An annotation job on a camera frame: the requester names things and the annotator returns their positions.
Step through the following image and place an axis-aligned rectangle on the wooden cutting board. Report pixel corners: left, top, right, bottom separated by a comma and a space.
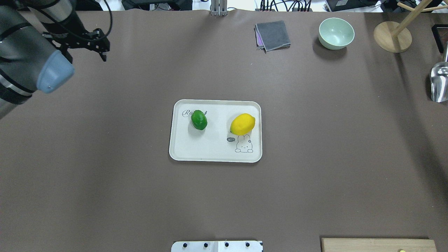
321, 238, 437, 252

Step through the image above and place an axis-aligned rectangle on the cream rabbit tray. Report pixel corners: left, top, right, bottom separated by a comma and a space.
169, 99, 263, 163

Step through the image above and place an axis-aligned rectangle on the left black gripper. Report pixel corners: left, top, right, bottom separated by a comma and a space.
44, 30, 110, 62

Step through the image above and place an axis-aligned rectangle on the grey folded cloth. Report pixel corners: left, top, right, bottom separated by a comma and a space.
254, 20, 291, 52

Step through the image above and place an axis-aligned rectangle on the metal scoop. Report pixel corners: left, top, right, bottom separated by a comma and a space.
430, 42, 448, 103

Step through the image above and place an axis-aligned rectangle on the wooden banana stand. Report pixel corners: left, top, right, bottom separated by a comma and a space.
374, 0, 438, 53

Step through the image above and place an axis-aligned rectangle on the yellow lemon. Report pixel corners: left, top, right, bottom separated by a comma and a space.
230, 113, 256, 135

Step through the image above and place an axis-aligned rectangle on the mint green bowl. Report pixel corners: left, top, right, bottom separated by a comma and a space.
318, 17, 355, 50

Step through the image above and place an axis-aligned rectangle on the green lime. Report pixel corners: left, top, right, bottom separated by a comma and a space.
191, 110, 208, 131

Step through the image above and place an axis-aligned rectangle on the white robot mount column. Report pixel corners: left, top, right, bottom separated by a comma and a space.
171, 240, 264, 252

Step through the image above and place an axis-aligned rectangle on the aluminium frame post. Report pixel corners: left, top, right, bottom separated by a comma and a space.
210, 0, 228, 16

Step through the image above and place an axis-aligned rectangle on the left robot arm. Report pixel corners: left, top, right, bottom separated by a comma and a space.
0, 0, 111, 118

